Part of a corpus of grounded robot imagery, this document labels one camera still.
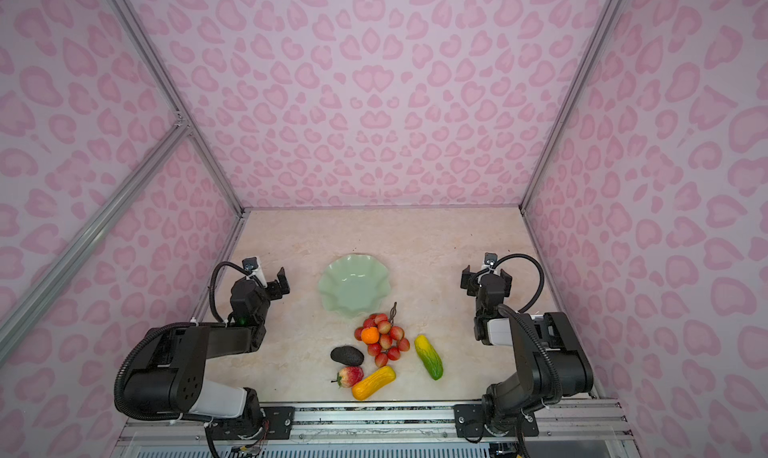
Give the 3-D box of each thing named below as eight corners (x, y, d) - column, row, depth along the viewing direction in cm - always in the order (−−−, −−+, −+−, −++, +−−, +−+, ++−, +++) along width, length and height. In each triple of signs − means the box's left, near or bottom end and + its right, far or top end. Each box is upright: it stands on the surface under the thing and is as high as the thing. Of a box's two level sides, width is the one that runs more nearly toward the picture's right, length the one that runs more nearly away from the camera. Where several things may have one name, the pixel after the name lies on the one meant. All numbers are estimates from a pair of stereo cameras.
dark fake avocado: (331, 366, 83) (329, 361, 80) (333, 351, 86) (331, 346, 83) (362, 366, 83) (361, 361, 80) (363, 351, 86) (362, 346, 83)
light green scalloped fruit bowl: (318, 317, 93) (315, 309, 89) (328, 263, 106) (325, 254, 102) (389, 316, 93) (388, 308, 89) (389, 263, 106) (389, 254, 102)
